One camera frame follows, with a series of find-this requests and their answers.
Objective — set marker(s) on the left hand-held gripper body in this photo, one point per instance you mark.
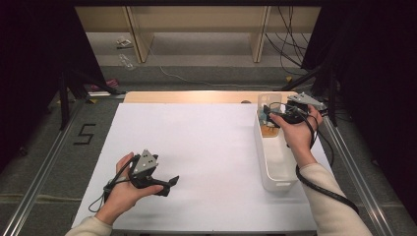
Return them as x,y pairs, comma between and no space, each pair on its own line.
146,164

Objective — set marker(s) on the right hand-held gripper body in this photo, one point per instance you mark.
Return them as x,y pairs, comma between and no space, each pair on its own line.
306,101

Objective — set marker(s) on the white plastic storage box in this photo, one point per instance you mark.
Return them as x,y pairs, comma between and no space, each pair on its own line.
278,164

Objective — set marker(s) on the person's right hand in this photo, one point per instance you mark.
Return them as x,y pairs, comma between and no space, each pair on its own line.
300,137

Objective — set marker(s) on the person's left hand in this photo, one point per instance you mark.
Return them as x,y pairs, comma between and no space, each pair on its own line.
123,196

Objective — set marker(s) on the dark round table grommet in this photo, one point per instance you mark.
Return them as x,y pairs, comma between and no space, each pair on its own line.
246,102

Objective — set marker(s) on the black metal stand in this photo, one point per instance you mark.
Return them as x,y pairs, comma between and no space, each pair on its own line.
332,98
64,105

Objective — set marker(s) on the white table cover sheet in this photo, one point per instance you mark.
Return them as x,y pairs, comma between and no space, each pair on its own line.
196,147

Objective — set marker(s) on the black curtain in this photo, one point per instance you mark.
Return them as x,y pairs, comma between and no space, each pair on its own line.
377,82
32,65

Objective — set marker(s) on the light wooden table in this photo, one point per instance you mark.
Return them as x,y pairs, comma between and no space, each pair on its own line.
196,97

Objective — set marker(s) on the flat white sheet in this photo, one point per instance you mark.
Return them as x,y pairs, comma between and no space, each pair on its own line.
98,93

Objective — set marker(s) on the pink cloth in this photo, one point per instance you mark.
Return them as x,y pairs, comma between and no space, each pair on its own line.
111,83

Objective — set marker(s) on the clear plastic bottle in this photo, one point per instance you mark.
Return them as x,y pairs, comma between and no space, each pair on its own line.
127,62

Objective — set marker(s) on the beige wooden desk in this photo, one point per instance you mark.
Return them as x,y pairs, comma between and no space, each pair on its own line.
196,19

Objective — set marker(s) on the crumpled white paper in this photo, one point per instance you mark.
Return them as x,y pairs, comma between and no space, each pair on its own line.
124,42

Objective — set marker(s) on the metal floor rail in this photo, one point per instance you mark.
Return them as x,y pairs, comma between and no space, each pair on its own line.
355,170
36,187

